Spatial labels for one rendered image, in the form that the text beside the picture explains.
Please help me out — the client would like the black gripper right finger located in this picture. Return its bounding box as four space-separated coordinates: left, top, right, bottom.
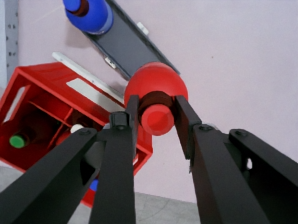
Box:
174 95 298 224

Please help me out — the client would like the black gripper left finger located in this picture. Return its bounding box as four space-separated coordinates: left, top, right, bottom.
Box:
0 95 139 224

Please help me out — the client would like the dark red bottle with green cap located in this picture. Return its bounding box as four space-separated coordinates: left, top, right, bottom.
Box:
10 108 62 148

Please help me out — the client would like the dark brown bottle with white cap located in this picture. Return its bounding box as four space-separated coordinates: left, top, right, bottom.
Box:
71 109 104 133

